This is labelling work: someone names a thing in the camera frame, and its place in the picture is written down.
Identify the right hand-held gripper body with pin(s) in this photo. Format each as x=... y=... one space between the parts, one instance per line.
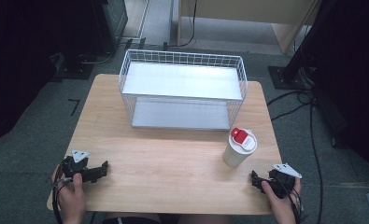
x=283 y=180

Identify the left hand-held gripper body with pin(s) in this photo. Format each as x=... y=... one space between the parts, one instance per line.
x=76 y=169

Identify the white cup with red lid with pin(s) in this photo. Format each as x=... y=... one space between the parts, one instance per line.
x=239 y=147

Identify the person's right hand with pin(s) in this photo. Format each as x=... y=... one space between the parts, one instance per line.
x=281 y=208

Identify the person's left hand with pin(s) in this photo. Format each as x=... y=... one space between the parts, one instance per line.
x=70 y=199

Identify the dark stand base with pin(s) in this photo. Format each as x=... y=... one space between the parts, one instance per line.
x=74 y=67

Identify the dark cabinet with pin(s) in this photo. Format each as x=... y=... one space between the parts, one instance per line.
x=110 y=21

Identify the light wooden furniture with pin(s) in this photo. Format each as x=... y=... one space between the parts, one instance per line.
x=250 y=12

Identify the black stand with base plate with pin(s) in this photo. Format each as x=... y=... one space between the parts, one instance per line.
x=292 y=74

